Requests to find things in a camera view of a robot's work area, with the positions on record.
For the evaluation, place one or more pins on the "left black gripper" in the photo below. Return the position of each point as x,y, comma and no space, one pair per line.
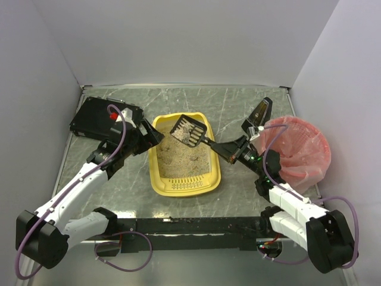
143,136

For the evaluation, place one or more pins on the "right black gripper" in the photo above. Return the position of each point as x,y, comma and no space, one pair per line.
241,146

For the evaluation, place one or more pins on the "black litter scoop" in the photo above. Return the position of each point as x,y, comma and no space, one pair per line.
190,132

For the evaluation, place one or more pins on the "yellow litter box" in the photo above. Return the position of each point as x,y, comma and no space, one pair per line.
187,186

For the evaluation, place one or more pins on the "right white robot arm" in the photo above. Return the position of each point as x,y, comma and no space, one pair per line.
324,234

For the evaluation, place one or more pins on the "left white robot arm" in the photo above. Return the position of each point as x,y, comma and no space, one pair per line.
46,234

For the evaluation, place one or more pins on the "cat litter pellets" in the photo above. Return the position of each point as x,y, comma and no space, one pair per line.
176,160

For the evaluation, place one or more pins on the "black flat box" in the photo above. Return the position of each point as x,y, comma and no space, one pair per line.
94,121

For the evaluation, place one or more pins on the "black metronome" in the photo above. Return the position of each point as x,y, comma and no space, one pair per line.
258,117

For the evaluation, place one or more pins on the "red basket with bag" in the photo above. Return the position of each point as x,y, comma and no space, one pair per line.
304,152

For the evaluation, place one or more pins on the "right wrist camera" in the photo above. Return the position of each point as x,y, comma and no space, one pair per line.
254,132

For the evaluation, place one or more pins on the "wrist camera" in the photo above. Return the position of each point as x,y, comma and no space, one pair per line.
126,114
254,132

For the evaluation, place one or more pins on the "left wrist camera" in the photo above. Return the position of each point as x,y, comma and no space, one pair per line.
126,114

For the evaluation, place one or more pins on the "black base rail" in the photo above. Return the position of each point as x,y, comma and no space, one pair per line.
201,233

